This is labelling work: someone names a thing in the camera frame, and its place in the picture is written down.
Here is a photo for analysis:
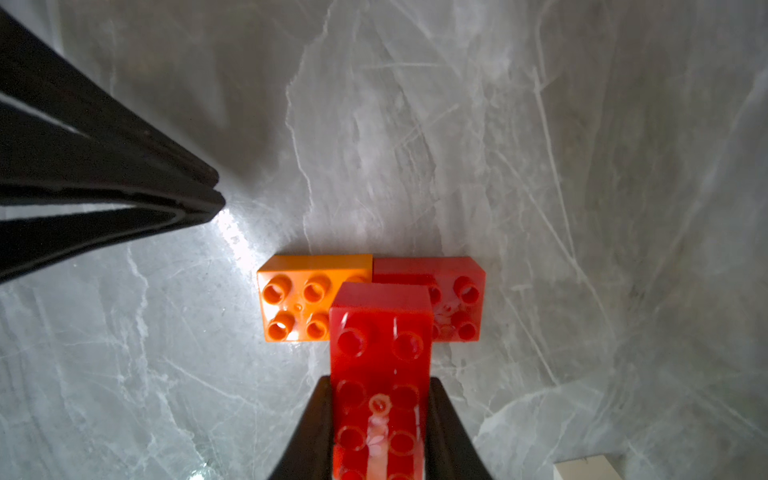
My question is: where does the orange square lego brick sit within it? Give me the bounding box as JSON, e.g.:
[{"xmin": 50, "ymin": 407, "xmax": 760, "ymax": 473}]
[{"xmin": 257, "ymin": 254, "xmax": 373, "ymax": 342}]

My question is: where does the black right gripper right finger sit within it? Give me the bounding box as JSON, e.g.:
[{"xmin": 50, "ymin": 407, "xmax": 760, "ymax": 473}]
[{"xmin": 425, "ymin": 377, "xmax": 492, "ymax": 480}]

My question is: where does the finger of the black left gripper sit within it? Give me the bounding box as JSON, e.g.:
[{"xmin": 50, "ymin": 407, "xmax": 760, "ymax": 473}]
[
  {"xmin": 1, "ymin": 192, "xmax": 225, "ymax": 283},
  {"xmin": 1, "ymin": 11, "xmax": 219, "ymax": 187}
]

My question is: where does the white small block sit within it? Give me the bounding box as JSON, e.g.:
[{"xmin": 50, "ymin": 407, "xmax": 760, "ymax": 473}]
[{"xmin": 553, "ymin": 455, "xmax": 622, "ymax": 480}]

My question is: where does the red long lego brick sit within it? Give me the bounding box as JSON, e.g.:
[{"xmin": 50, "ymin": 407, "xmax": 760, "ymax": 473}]
[{"xmin": 330, "ymin": 282, "xmax": 433, "ymax": 479}]

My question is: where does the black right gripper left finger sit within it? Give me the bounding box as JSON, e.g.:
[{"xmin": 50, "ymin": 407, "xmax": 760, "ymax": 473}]
[{"xmin": 268, "ymin": 376, "xmax": 334, "ymax": 480}]

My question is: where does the red square lego brick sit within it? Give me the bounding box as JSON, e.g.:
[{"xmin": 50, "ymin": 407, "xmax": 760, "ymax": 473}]
[{"xmin": 373, "ymin": 256, "xmax": 486, "ymax": 342}]

